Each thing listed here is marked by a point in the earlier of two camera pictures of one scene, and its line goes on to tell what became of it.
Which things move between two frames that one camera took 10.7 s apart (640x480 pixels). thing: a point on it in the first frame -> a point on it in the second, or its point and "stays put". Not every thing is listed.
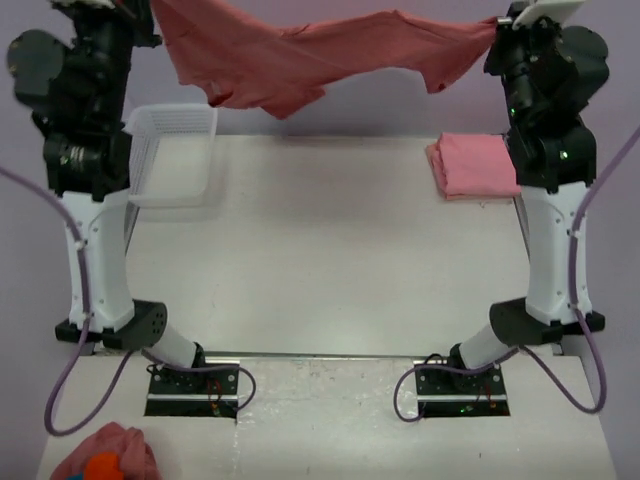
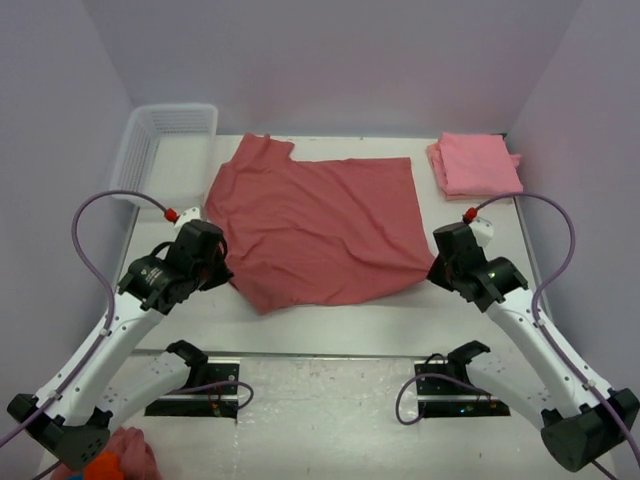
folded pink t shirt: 477,164 stays put
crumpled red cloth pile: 137,460 stays put
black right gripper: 505,38 -> 439,272
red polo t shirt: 268,54 -> 308,232
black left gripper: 138,25 -> 218,273
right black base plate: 446,393 stays put
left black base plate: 210,393 stays put
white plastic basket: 171,154 stays put
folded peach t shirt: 433,151 stays put
